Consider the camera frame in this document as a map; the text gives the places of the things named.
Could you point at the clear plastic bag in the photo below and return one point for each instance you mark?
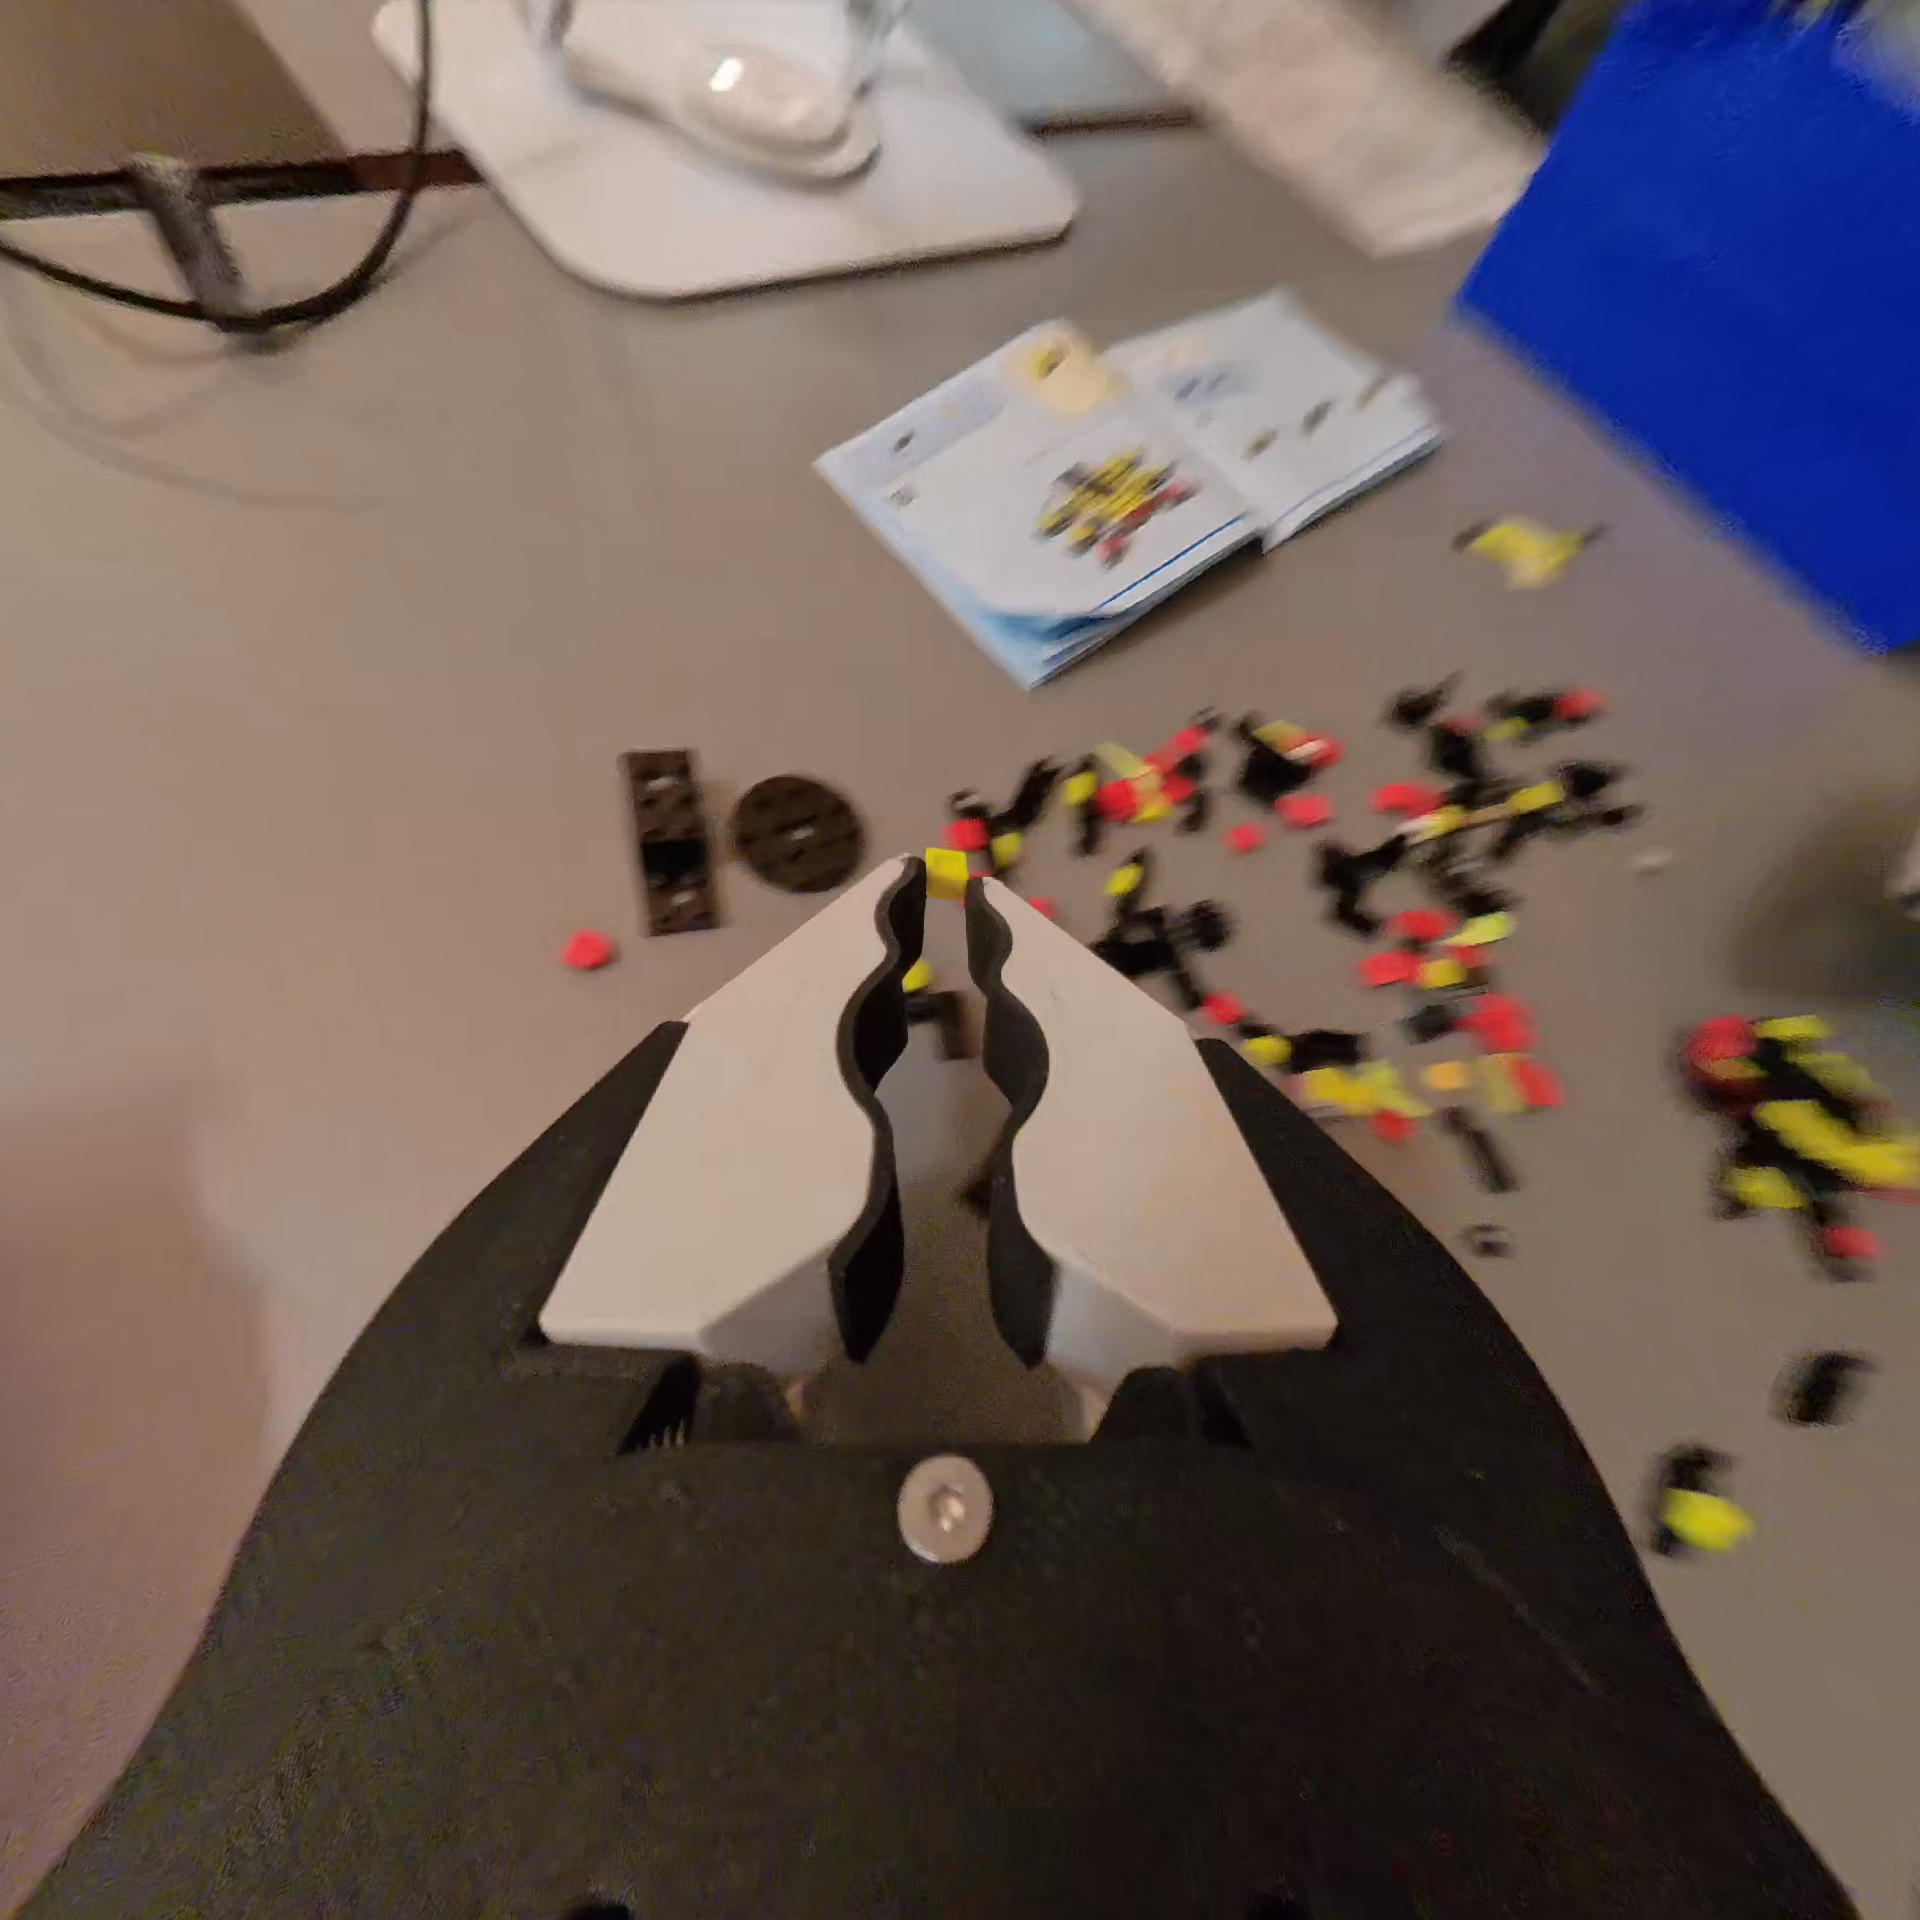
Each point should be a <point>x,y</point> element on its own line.
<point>1349,119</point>

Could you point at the partly built lego model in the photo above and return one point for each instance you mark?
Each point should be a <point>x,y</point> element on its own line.
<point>1799,1124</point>

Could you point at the blue plastic bin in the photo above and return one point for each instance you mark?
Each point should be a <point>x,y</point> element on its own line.
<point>1724,300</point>

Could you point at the scattered loose lego pieces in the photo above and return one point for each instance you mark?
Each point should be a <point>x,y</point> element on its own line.
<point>1484,1019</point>

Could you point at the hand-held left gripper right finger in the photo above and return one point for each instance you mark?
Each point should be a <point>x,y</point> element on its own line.
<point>1185,1201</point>

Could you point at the white monitor stand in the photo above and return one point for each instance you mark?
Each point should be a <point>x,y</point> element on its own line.
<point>674,210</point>

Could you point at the lego instruction booklet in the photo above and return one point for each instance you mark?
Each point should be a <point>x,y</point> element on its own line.
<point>1079,494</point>

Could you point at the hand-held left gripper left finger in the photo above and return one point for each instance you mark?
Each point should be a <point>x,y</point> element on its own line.
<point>720,1185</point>

